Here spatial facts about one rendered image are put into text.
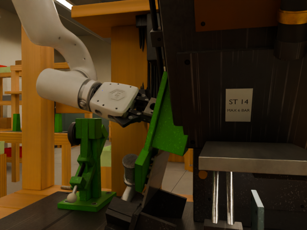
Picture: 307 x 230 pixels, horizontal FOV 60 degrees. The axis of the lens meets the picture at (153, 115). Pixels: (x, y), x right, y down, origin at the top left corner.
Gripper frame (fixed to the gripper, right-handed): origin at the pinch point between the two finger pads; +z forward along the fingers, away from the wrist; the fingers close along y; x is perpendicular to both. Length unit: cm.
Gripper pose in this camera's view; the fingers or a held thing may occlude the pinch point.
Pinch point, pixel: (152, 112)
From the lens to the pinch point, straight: 65.8
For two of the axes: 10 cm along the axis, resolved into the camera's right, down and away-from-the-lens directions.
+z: 9.4, 2.6, -2.3
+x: -0.1, 6.8, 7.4
